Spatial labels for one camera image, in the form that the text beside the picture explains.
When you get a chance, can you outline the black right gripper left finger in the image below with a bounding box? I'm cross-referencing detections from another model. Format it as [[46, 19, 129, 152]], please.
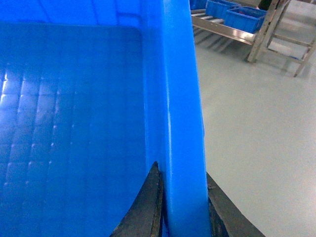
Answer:
[[111, 161, 163, 237]]

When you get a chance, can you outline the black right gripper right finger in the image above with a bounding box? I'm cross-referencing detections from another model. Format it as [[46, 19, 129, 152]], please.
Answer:
[[206, 174, 265, 237]]

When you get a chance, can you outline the large blue plastic crate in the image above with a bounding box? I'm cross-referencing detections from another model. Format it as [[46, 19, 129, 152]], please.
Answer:
[[0, 0, 211, 237]]

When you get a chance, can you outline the steel roller shelf rack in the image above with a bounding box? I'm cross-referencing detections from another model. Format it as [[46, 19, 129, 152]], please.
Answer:
[[191, 0, 316, 77]]

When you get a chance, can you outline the blue crate on rack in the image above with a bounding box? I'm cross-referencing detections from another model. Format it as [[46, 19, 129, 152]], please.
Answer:
[[224, 7, 267, 34], [205, 0, 241, 19]]

